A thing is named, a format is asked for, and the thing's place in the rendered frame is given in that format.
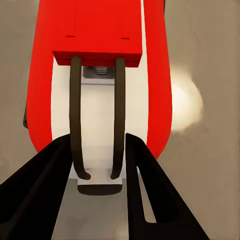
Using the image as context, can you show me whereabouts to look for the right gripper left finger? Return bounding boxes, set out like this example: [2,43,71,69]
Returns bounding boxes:
[0,133,73,240]

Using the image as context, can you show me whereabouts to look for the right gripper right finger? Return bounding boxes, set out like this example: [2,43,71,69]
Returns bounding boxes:
[125,133,210,240]

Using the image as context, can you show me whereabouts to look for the radio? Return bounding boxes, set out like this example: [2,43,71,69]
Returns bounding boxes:
[23,0,173,196]

